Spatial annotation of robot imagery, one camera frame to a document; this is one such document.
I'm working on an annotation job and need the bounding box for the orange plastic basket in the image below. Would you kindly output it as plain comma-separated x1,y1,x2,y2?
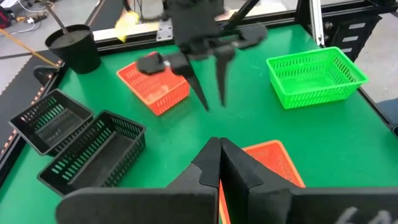
219,139,306,224
116,51,191,116

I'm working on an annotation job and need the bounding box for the thin yellow rod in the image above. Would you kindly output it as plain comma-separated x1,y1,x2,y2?
0,27,62,68

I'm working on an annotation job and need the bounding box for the grey metal bracket plate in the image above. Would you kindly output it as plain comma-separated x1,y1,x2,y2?
156,20,174,42

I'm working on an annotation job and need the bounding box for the black drawer cabinet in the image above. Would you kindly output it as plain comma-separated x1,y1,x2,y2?
328,14,382,62

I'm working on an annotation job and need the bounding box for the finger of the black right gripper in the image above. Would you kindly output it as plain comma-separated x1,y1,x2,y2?
185,73,210,111
215,54,235,107

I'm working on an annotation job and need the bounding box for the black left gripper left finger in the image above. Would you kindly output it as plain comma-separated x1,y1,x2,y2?
55,136,222,224

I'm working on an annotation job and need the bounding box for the green plastic basket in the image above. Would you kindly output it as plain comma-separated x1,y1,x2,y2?
266,46,370,110

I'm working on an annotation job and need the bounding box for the black plastic basket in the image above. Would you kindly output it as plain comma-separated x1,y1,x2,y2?
37,110,147,197
8,89,94,156

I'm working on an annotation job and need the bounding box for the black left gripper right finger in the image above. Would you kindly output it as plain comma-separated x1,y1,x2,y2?
220,138,398,224

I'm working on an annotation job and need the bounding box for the black stand foot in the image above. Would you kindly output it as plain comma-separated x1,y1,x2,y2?
33,65,63,85

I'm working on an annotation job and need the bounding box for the silver aluminium frame post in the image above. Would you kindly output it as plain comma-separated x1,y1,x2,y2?
308,0,326,47

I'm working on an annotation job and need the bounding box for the power strip with cables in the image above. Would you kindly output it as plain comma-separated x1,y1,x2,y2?
15,11,48,25

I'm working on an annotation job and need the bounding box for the yellow blurred object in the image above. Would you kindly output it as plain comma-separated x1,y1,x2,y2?
114,11,141,43

